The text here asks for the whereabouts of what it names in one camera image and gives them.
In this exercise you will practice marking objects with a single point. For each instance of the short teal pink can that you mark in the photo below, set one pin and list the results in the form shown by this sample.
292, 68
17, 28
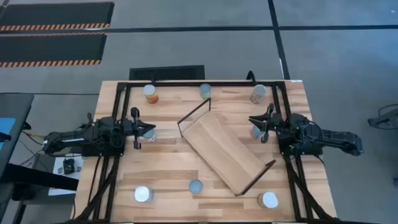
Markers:
256, 133

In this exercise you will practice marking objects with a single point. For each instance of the tall orange corn can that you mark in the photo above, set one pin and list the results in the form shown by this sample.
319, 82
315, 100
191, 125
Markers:
142, 194
149, 90

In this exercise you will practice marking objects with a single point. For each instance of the small black device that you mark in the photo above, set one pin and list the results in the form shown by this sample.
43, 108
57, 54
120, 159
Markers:
68, 166

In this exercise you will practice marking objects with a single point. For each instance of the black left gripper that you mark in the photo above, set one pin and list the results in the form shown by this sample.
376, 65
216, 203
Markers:
135, 124

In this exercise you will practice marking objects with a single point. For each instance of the wooden shelf with black legs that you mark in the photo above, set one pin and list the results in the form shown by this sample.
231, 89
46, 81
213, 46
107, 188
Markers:
224, 149

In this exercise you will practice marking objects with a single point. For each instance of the tall grey peach can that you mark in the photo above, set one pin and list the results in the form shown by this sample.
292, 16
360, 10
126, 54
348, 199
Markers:
270, 199
259, 91

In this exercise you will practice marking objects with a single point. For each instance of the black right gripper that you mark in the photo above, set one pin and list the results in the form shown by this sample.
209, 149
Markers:
273, 123

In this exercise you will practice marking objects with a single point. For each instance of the white paper sheet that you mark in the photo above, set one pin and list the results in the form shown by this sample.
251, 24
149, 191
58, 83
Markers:
58, 163

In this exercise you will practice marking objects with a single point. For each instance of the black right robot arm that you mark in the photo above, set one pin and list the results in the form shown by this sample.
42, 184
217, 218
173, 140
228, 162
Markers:
329, 138

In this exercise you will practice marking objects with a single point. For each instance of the dark grey desk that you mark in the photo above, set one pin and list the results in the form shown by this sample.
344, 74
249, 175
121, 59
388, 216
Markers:
18, 105

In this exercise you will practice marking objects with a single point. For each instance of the black floor stand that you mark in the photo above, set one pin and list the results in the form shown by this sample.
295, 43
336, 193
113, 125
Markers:
385, 119

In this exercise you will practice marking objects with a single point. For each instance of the short white carrots can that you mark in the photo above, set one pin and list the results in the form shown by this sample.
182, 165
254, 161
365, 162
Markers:
150, 136

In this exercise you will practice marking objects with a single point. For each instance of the black desk foot bar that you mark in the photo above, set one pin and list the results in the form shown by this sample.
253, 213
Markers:
40, 177

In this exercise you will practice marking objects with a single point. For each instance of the black aluminium table frame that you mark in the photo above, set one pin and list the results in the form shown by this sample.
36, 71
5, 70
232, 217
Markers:
202, 83

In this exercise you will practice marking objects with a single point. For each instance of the short mandarin oranges can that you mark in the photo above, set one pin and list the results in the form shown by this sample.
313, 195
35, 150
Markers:
196, 186

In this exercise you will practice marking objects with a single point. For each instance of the black hazard-striped floor mat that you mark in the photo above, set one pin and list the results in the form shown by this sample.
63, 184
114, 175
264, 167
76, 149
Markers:
49, 48
56, 14

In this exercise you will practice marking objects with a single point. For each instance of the black floor grille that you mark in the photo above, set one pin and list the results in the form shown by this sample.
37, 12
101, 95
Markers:
167, 73

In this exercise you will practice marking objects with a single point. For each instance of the short green peas can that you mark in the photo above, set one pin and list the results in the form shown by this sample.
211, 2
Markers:
205, 90

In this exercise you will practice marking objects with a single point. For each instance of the blue screen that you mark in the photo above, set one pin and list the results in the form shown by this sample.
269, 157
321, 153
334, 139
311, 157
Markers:
6, 129

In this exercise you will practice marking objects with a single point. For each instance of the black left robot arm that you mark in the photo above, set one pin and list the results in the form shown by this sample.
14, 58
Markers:
74, 140

